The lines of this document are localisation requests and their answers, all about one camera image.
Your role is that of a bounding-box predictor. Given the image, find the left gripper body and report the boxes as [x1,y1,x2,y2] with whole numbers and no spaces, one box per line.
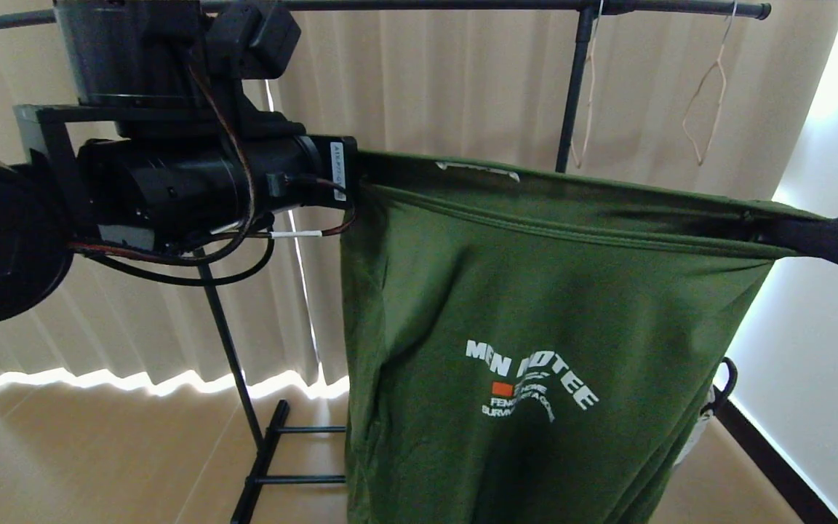
[76,133,359,250]

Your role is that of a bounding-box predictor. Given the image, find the green long-sleeved shirt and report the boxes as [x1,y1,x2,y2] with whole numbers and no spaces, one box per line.
[339,149,838,524]

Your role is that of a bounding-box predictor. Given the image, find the black clothes rack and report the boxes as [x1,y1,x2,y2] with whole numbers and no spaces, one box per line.
[0,0,773,524]

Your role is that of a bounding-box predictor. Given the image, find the pink clothes hanger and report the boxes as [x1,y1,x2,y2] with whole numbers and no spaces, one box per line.
[682,0,740,167]
[570,0,606,172]

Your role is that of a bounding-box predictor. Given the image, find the white laundry basket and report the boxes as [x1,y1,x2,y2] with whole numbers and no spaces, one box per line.
[674,357,740,468]

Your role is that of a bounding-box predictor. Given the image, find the beige curtain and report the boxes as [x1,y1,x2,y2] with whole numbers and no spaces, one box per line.
[0,0,838,400]

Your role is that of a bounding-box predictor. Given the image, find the black cable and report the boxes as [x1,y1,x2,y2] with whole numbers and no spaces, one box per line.
[88,233,278,287]

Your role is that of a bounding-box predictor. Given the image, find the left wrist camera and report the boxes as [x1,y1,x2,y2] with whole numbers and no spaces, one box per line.
[204,0,303,139]

